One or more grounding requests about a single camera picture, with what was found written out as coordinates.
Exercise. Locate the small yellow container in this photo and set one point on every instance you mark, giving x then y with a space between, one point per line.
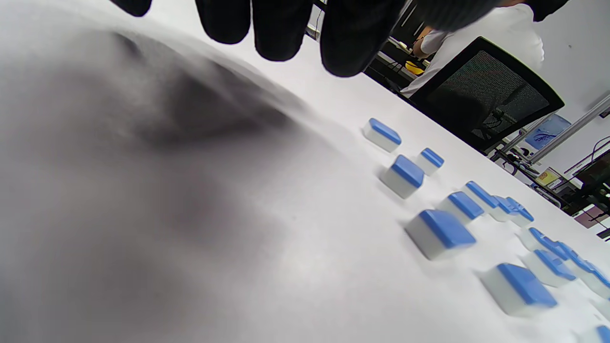
414 68

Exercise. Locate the grey metal bar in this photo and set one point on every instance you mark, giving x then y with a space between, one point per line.
581 120

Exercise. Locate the person's left hand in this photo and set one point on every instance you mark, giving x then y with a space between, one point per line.
352 38

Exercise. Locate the blue mahjong tiles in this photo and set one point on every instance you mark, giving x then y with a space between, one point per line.
445 228

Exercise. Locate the blue poster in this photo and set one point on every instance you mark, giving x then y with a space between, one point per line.
548 133

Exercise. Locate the yellow box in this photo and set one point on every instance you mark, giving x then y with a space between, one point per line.
548 177

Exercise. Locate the black mesh office chair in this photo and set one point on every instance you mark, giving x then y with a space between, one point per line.
486 90

